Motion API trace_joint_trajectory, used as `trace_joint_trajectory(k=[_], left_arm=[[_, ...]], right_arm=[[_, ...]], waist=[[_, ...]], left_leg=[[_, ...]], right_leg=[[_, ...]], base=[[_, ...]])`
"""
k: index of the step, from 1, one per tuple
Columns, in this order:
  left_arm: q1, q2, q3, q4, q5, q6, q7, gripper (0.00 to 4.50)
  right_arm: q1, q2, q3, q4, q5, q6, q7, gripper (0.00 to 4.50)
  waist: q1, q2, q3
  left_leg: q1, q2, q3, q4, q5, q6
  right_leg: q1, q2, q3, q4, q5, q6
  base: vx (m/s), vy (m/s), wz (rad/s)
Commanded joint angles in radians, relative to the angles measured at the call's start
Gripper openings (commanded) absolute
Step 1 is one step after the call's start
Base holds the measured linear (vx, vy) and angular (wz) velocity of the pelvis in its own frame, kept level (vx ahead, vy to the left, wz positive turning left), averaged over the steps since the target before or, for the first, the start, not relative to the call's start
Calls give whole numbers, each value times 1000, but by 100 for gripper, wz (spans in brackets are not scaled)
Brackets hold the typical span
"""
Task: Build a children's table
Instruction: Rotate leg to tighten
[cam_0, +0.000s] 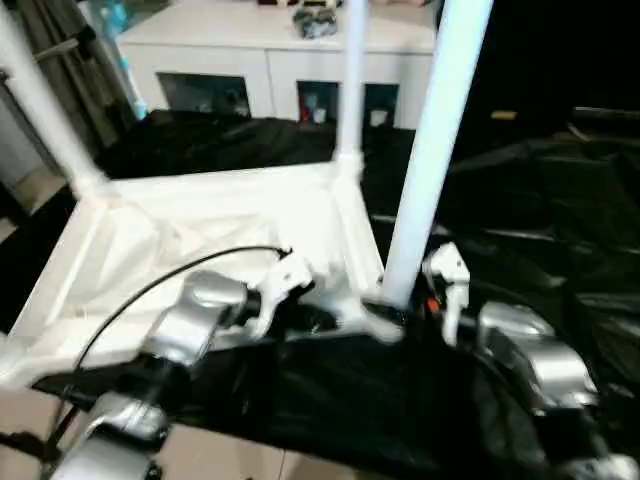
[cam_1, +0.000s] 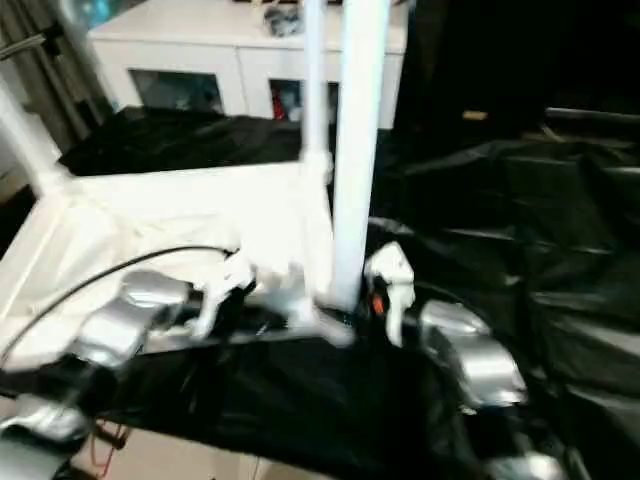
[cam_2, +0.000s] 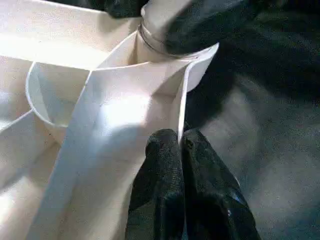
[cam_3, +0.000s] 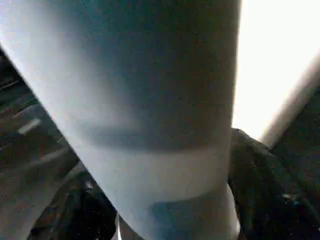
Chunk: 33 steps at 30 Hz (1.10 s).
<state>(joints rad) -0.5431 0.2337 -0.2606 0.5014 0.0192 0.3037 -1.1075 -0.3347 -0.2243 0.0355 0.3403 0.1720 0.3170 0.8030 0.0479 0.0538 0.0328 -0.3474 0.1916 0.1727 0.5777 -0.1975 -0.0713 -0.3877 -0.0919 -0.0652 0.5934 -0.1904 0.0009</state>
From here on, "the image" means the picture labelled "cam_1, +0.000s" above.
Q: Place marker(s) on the white plastic table top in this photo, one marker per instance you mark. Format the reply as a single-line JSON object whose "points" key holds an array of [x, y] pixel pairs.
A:
{"points": [[150, 210]]}

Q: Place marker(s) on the white plastic table leg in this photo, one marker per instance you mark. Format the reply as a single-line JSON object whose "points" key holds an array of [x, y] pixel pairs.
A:
{"points": [[30, 145], [315, 100], [357, 150]]}

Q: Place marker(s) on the clear bag of dark items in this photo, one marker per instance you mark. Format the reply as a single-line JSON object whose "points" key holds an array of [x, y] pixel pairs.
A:
{"points": [[282, 21]]}

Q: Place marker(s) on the black plastic mat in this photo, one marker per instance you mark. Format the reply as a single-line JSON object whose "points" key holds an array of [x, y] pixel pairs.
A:
{"points": [[350, 390]]}

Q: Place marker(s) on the grey metal pole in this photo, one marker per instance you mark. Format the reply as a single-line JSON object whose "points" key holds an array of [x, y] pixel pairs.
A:
{"points": [[30, 46]]}

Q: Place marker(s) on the white sideboard cabinet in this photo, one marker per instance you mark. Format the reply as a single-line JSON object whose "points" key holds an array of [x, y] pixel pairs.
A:
{"points": [[175, 55]]}

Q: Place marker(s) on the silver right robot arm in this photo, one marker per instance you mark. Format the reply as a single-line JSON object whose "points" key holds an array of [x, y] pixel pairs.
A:
{"points": [[480, 350]]}

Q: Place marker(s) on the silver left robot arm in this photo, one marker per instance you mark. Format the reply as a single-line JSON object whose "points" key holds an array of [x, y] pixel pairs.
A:
{"points": [[125, 315]]}

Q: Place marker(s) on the grey brown curtain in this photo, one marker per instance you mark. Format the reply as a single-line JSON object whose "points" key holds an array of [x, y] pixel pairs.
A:
{"points": [[50, 85]]}

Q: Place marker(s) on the red and white bottle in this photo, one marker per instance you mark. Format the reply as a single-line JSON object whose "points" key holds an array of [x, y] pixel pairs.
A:
{"points": [[280, 107]]}

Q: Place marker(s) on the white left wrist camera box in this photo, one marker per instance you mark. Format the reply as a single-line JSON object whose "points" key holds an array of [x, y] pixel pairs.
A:
{"points": [[225, 290]]}

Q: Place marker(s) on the grey flat bar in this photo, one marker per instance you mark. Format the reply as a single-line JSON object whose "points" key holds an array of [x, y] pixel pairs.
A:
{"points": [[595, 114]]}

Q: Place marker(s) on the small yellow label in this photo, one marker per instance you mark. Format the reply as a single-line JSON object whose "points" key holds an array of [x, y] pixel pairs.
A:
{"points": [[475, 115]]}

